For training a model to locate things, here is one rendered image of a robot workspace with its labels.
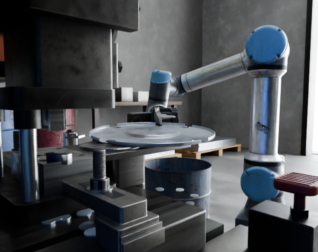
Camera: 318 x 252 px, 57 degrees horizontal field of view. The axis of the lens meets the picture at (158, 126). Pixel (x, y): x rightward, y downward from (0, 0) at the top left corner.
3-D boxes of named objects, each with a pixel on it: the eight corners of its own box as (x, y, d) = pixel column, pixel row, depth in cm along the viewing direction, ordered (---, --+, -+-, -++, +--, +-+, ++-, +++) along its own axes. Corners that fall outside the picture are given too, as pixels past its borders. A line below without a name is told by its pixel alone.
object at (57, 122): (56, 128, 53) (56, 107, 53) (69, 129, 50) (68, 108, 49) (39, 129, 51) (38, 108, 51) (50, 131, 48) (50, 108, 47)
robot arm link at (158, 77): (161, 71, 116) (157, 98, 118) (147, 68, 106) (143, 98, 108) (179, 73, 113) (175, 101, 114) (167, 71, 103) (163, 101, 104)
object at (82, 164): (58, 167, 59) (58, 145, 59) (98, 183, 49) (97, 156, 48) (11, 175, 53) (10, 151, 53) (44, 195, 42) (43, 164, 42)
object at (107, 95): (63, 117, 62) (63, 92, 62) (118, 123, 48) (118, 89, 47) (-24, 121, 51) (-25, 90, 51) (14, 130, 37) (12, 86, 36)
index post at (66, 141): (73, 166, 74) (72, 128, 73) (79, 168, 72) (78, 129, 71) (62, 167, 72) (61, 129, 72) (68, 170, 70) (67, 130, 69)
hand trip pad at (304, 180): (288, 215, 47) (289, 169, 47) (328, 227, 43) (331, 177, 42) (267, 228, 43) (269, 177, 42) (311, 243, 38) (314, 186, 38)
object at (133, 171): (151, 184, 77) (151, 134, 76) (192, 197, 67) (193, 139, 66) (61, 209, 60) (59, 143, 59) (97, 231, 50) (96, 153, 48)
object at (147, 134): (157, 155, 49) (157, 151, 48) (64, 134, 67) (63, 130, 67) (237, 133, 70) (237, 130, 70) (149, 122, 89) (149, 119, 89)
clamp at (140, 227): (91, 205, 47) (89, 141, 46) (165, 242, 35) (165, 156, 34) (54, 215, 43) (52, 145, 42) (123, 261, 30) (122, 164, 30)
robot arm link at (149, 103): (146, 97, 115) (143, 119, 116) (148, 100, 104) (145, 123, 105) (166, 100, 116) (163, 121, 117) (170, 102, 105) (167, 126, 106)
